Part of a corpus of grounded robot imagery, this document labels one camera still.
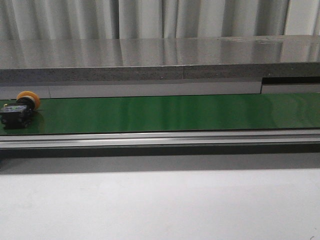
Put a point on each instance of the yellow push button switch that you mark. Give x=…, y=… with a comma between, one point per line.
x=18, y=115

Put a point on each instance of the green conveyor belt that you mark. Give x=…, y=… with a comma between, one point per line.
x=173, y=113

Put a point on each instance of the grey stone counter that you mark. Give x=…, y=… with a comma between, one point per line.
x=84, y=68

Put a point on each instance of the white curtain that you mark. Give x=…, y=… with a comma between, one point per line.
x=131, y=19

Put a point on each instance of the aluminium conveyor frame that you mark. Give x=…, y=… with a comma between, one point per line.
x=171, y=138

